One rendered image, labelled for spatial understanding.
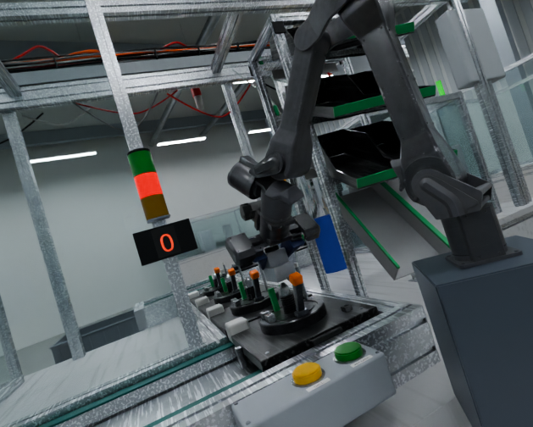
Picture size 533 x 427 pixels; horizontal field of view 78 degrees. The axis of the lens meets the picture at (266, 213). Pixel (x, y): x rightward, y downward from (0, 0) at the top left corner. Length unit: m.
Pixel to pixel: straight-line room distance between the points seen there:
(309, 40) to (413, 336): 0.50
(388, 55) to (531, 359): 0.37
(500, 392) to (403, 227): 0.47
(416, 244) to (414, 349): 0.25
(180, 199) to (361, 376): 11.41
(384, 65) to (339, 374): 0.40
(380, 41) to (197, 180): 11.75
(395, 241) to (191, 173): 11.51
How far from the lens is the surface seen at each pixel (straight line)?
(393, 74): 0.47
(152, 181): 0.76
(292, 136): 0.53
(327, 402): 0.48
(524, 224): 2.11
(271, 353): 0.59
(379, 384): 0.52
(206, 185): 12.18
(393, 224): 0.84
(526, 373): 0.45
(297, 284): 0.62
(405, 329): 0.64
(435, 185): 0.42
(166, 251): 0.73
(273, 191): 0.55
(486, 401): 0.45
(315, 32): 0.52
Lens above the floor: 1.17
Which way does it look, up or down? 2 degrees up
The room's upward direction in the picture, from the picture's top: 17 degrees counter-clockwise
